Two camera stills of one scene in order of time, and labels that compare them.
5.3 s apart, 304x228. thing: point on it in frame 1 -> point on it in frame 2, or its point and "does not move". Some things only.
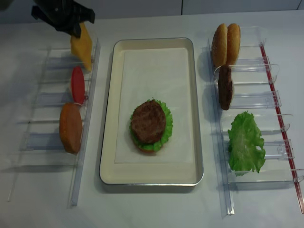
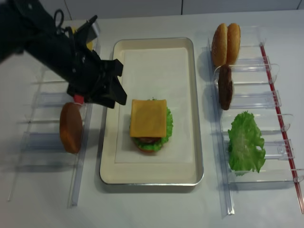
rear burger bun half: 233,39 does not move
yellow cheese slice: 81,47 -> 148,118
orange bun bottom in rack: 71,127 does not move
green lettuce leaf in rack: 245,137 does not move
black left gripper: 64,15 -> 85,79
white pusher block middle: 233,89 does not move
